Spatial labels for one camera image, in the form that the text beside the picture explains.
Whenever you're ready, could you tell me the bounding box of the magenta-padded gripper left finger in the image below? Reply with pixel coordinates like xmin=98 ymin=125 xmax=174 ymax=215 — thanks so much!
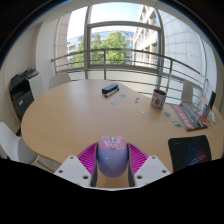
xmin=54 ymin=142 xmax=99 ymax=188

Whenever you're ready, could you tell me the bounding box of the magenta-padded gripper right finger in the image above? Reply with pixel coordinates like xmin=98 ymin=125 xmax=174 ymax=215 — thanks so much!
xmin=127 ymin=142 xmax=172 ymax=188

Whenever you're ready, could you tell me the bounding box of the pink and lilac computer mouse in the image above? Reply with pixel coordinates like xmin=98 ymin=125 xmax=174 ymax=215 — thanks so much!
xmin=96 ymin=134 xmax=129 ymax=178

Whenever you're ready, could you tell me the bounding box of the black mouse pad, coloured print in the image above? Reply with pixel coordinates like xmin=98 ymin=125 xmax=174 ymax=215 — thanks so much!
xmin=167 ymin=134 xmax=213 ymax=173

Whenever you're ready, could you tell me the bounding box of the white chair with wooden legs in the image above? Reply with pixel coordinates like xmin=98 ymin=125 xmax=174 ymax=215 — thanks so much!
xmin=0 ymin=121 xmax=40 ymax=166

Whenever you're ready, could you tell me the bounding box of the red and black magazine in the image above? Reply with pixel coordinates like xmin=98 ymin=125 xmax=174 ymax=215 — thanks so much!
xmin=171 ymin=103 xmax=209 ymax=132

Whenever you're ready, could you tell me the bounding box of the white mug with red print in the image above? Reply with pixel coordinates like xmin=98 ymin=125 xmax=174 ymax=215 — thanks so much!
xmin=150 ymin=88 xmax=167 ymax=111

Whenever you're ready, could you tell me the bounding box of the small blue and white box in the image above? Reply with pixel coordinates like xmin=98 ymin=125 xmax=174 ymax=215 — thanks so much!
xmin=201 ymin=103 xmax=212 ymax=122

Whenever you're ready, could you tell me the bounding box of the white and blue leaflet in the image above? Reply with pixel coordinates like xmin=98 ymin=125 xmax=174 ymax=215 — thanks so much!
xmin=207 ymin=109 xmax=216 ymax=126

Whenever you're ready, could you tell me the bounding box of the blue marker pen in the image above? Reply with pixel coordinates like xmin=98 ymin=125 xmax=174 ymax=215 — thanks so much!
xmin=104 ymin=87 xmax=120 ymax=99

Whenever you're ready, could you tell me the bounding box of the black whiteboard eraser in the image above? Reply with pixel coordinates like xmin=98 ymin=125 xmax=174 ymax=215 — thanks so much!
xmin=101 ymin=83 xmax=119 ymax=95

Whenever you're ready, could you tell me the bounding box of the black and white office printer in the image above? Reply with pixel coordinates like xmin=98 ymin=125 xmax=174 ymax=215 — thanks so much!
xmin=8 ymin=67 xmax=46 ymax=120

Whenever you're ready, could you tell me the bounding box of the grey metal balcony railing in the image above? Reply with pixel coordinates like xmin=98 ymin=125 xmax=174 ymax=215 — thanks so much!
xmin=50 ymin=48 xmax=209 ymax=101

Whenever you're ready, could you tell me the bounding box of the grey window frame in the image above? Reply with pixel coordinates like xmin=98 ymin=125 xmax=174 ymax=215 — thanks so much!
xmin=83 ymin=4 xmax=166 ymax=81

